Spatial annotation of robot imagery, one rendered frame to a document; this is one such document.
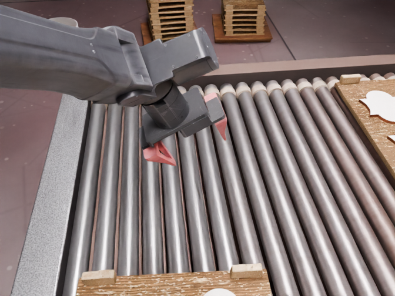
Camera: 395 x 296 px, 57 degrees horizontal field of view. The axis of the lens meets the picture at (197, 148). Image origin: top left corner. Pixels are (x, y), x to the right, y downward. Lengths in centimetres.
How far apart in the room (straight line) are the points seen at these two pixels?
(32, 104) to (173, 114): 240
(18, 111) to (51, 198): 198
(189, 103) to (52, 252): 44
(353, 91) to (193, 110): 75
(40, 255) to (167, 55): 52
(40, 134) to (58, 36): 227
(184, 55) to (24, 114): 239
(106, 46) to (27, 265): 54
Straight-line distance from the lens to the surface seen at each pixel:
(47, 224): 87
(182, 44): 46
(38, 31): 31
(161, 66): 46
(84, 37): 37
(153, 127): 57
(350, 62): 133
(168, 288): 71
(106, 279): 71
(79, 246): 81
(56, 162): 99
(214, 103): 57
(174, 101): 52
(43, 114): 275
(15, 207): 220
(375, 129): 109
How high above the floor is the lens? 158
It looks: 44 degrees down
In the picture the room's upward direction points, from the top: straight up
